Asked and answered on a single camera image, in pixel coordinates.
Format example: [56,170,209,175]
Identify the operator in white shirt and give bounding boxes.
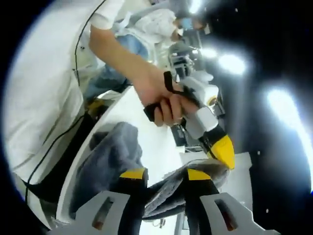
[3,0,128,187]

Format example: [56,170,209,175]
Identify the black cable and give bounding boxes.
[24,114,85,204]
[74,0,107,86]

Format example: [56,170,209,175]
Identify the person's black trousers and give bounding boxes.
[28,112,98,204]

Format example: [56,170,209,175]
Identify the person's left hand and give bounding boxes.
[133,70,195,128]

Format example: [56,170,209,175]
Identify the grey towel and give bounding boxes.
[69,121,230,220]

